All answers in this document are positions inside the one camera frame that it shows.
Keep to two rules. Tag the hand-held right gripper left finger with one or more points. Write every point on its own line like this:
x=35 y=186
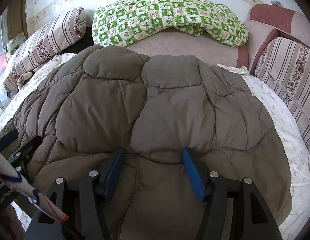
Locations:
x=113 y=172

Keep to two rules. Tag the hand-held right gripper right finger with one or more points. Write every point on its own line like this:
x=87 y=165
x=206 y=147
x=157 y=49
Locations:
x=193 y=175

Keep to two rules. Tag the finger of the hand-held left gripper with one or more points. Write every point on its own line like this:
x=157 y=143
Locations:
x=26 y=155
x=5 y=140

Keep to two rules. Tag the grey-brown puffer jacket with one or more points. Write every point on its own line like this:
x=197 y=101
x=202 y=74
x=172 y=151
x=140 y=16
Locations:
x=170 y=110

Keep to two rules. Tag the cream leaf-print cloth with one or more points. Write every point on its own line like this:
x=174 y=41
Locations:
x=24 y=78

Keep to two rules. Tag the green floral cushion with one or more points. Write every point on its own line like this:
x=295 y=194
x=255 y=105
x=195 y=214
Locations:
x=16 y=42

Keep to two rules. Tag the striped floral pillow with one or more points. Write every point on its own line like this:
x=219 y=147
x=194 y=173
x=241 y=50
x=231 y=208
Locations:
x=45 y=42
x=289 y=67

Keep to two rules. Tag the white leaf-print duvet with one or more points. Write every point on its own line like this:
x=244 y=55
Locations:
x=282 y=110

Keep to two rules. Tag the pink bed mat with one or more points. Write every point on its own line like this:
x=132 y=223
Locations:
x=195 y=47

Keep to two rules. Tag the wooden door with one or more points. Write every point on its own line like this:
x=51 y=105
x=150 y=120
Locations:
x=17 y=12

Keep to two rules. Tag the green white checked pillow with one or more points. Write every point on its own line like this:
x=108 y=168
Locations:
x=157 y=12

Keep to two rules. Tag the small grey object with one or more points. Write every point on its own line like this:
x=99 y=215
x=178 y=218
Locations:
x=276 y=3

